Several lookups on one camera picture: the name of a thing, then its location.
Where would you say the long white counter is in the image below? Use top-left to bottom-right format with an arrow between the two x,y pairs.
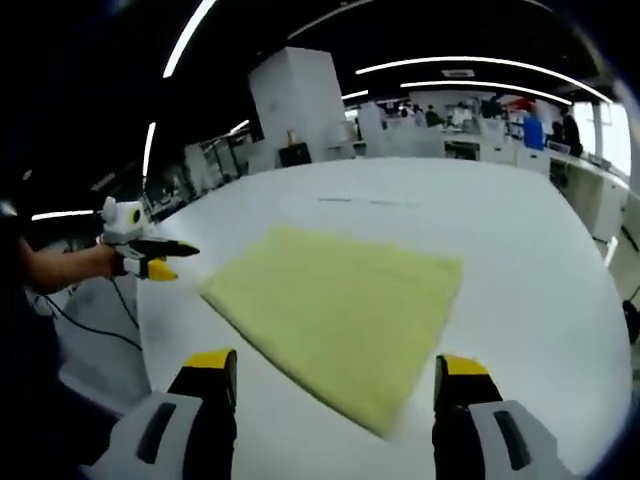
547,149 -> 632,242

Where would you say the white cabinet row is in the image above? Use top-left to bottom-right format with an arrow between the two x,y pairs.
349,119 -> 551,171

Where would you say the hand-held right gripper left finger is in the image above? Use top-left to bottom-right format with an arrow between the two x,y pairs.
79,348 -> 239,480

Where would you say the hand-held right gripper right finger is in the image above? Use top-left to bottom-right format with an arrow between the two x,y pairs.
432,353 -> 581,480

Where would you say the yellow blue grey garment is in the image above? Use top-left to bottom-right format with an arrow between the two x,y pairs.
197,224 -> 465,439

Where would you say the white ceiling light strip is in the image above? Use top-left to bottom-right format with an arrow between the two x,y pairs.
399,79 -> 574,107
355,56 -> 615,105
30,209 -> 96,222
163,0 -> 220,80
142,122 -> 157,177

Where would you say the white square column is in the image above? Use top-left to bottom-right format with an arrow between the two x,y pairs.
248,46 -> 349,164

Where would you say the black cable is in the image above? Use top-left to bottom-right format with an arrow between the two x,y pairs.
32,277 -> 144,351

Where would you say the black cabinet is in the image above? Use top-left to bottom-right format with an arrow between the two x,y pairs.
278,142 -> 312,168

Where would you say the blue bin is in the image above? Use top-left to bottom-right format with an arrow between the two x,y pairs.
523,117 -> 545,150

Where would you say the person's left hand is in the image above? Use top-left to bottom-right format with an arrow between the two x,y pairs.
89,244 -> 119,279

